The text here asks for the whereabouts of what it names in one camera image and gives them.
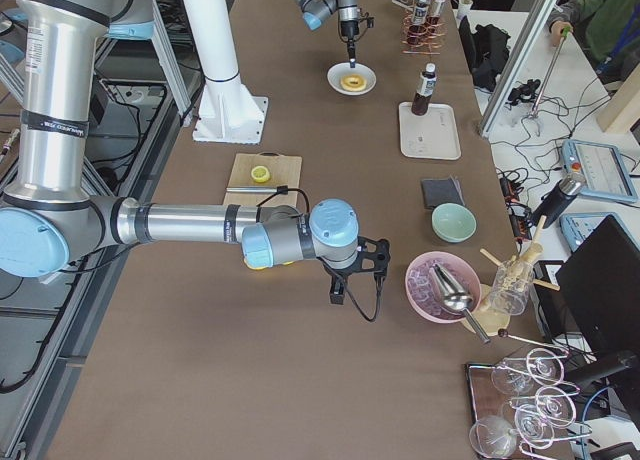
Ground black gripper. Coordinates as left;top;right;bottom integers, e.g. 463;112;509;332
340;19;358;68
324;236;390;281

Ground white round plate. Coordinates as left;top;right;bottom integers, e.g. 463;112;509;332
327;62;377;96

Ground glazed yellow donut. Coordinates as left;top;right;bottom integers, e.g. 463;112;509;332
339;74;367;92

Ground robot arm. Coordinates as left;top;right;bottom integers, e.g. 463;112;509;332
1;0;390;286
294;0;361;68

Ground dark tea bottle on tray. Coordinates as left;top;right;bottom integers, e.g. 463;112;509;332
411;63;437;116

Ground cream rabbit tray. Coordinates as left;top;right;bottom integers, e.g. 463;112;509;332
398;102;461;161

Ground clear ice cubes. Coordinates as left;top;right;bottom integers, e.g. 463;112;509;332
407;259;474;321

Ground pink bowl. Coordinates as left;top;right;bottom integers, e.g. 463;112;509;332
404;251;483;325

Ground bottle lying in rack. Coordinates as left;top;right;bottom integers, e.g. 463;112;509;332
407;0;429;46

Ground lower yellow lemon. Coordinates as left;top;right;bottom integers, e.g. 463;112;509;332
243;258;295;271

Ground mint green bowl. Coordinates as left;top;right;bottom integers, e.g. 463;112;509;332
431;203;477;243

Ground steel ice scoop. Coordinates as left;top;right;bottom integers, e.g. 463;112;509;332
432;263;490;344

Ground grey folded cloth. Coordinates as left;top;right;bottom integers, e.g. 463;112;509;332
420;176;465;210

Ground bamboo cutting board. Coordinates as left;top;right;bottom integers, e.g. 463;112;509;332
223;153;302;206

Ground black bag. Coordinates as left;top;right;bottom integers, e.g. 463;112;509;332
458;17;510;92

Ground half lemon slice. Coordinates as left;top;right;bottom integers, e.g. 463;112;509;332
250;165;271;184

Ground wooden cup stand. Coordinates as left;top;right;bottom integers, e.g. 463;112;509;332
477;215;560;337

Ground steel cylinder muddler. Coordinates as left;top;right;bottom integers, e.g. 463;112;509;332
226;186;279;195

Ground black thermos bottle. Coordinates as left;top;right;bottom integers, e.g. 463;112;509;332
530;172;586;229

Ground wine glass upper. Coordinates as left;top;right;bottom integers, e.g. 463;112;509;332
491;347;564;396

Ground wine glass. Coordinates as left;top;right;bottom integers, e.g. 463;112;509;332
491;347;564;396
469;415;519;459
514;405;554;449
507;386;577;428

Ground wine glass near left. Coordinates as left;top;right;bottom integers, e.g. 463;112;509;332
469;415;519;459

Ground metal grabber tool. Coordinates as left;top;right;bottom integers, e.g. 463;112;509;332
522;22;572;136

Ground black laptop monitor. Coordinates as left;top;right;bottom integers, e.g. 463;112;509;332
557;215;639;353

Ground wine glass lower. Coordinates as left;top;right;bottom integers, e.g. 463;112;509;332
514;405;554;449

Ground wine glass middle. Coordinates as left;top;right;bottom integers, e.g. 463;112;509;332
507;386;577;428

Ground blue teach pendant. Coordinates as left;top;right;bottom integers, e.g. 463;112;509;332
561;139;638;204

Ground person in green jacket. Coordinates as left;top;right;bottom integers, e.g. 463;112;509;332
547;0;639;81

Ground copper wire bottle rack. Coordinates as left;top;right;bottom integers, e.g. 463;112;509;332
402;0;446;57

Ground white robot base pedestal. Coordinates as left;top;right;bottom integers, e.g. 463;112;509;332
183;0;268;145

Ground aluminium frame post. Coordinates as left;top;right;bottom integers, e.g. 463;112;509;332
478;0;557;139

